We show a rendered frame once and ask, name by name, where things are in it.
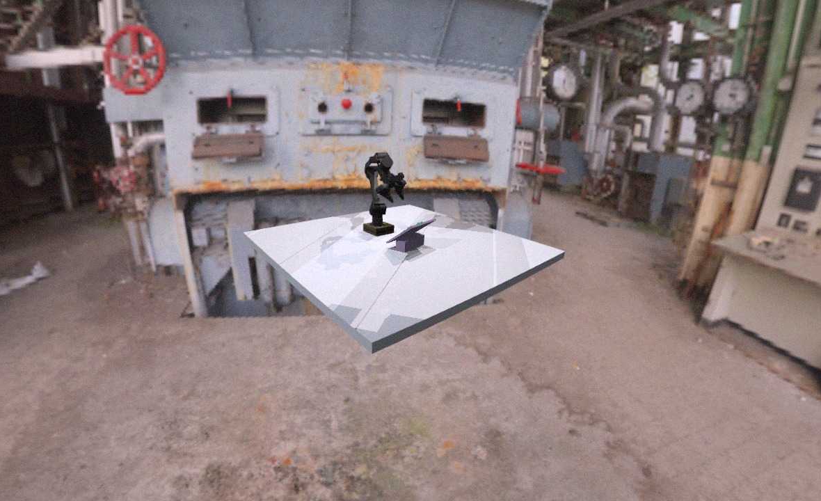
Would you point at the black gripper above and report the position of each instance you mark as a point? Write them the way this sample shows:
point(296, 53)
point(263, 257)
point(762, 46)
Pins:
point(384, 189)

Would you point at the light purple switch panel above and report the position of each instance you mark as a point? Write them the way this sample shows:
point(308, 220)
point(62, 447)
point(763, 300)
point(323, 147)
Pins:
point(409, 239)

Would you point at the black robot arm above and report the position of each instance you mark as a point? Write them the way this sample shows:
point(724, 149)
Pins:
point(384, 163)

